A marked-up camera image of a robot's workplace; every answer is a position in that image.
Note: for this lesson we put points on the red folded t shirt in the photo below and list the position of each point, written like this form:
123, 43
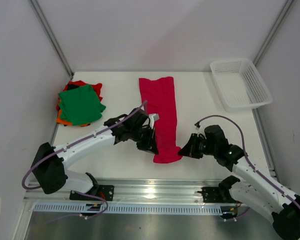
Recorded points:
97, 87

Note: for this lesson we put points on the white slotted cable duct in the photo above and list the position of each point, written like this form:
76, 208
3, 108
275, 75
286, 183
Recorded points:
120, 208

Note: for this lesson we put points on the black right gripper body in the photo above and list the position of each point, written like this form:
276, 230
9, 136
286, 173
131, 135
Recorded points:
193, 145

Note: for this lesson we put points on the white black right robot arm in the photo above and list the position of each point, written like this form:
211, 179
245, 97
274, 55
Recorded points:
248, 184

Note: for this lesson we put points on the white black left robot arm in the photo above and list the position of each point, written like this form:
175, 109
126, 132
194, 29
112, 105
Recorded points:
51, 164

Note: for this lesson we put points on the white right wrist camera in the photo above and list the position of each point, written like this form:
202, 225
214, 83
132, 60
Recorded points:
197, 125

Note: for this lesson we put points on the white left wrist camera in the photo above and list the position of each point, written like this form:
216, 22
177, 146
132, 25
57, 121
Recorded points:
153, 117

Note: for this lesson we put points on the aluminium corner post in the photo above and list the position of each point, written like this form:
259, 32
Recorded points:
274, 30
43, 21

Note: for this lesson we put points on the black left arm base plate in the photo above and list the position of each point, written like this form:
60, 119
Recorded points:
105, 192

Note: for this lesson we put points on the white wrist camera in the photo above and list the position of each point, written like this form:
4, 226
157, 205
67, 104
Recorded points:
153, 117
197, 125

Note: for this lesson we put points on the green folded t shirt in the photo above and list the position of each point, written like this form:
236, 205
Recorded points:
68, 100

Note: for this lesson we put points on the aluminium front rail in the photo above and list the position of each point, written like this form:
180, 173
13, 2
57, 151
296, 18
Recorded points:
157, 192

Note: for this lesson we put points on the crimson t shirt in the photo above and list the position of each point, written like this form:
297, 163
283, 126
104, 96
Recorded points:
160, 97

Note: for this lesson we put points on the white plastic basket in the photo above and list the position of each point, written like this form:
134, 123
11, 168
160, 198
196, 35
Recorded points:
239, 85

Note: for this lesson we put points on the left aluminium corner post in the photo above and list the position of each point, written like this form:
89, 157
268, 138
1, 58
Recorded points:
43, 21

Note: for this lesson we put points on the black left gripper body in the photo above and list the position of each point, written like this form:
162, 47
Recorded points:
143, 137

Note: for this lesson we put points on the right aluminium corner post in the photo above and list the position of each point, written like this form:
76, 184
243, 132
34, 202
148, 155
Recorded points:
274, 30

